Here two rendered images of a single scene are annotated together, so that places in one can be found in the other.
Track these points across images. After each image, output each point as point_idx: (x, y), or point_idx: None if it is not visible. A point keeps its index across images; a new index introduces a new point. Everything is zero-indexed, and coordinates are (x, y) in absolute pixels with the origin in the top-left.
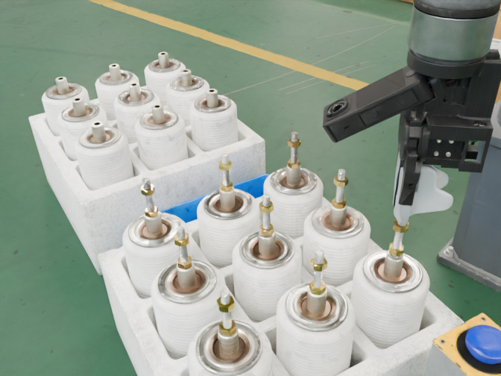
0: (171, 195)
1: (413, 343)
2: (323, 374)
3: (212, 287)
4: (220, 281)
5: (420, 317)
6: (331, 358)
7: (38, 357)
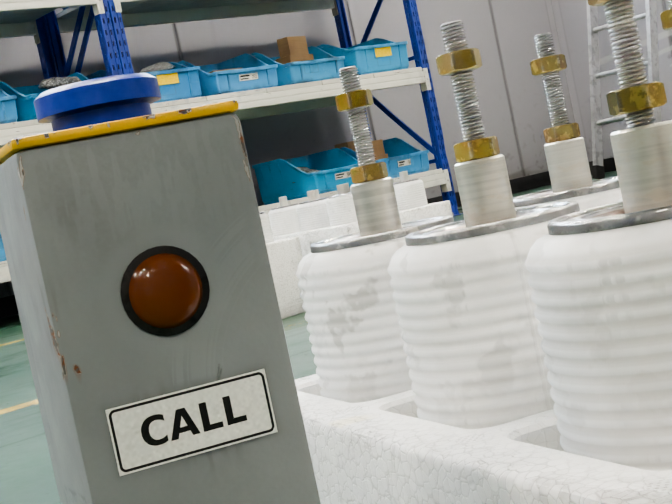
0: None
1: (533, 458)
2: (414, 401)
3: (548, 194)
4: (581, 199)
5: (612, 401)
6: (404, 338)
7: None
